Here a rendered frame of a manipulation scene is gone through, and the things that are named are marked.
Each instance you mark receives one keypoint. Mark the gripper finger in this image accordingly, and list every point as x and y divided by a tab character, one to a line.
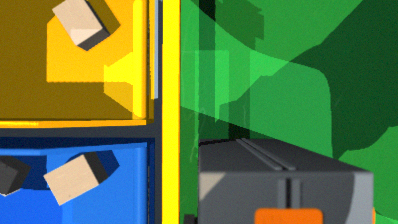
190	219

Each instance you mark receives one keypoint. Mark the yellow bar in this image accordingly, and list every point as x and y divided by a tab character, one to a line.
171	111

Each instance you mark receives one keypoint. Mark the yellow open bin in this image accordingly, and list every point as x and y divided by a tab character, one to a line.
46	81

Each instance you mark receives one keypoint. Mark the dark grey block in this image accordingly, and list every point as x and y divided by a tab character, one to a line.
13	173

